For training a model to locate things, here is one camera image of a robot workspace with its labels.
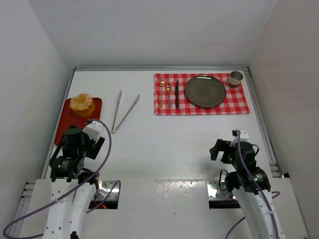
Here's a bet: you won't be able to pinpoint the metal tongs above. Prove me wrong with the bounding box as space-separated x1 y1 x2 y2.
112 90 140 134

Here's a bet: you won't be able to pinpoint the round orange bread bun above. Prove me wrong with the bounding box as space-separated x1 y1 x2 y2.
69 93 95 118

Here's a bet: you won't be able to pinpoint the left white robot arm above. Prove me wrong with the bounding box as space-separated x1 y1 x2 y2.
42 121 105 239

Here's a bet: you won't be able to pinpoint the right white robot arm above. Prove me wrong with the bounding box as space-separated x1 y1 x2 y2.
210 139 286 239

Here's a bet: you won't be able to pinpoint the red tray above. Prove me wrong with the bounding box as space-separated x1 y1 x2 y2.
54 97 103 147

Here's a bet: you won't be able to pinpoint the dark round plate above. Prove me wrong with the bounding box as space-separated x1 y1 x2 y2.
184 75 226 109

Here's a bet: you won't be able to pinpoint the metal cup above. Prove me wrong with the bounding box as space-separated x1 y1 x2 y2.
227 71 244 89

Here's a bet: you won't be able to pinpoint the red white checkered cloth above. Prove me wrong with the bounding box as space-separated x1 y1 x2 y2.
154 73 250 116

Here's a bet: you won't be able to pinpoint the black knife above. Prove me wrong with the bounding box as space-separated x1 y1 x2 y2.
174 80 179 110

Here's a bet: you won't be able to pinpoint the iridescent spoon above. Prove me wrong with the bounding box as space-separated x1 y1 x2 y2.
166 84 172 108

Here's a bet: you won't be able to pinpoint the gold fork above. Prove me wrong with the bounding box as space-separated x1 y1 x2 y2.
159 78 165 108

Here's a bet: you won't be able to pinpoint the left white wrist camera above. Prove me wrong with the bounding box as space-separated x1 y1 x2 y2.
82 120 103 141

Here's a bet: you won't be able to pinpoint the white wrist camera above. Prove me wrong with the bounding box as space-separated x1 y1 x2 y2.
230 128 249 147
82 120 103 141

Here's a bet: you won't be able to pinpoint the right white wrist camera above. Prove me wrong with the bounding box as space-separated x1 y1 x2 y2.
230 128 249 147

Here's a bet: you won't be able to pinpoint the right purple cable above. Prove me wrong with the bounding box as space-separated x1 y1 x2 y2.
224 131 281 239

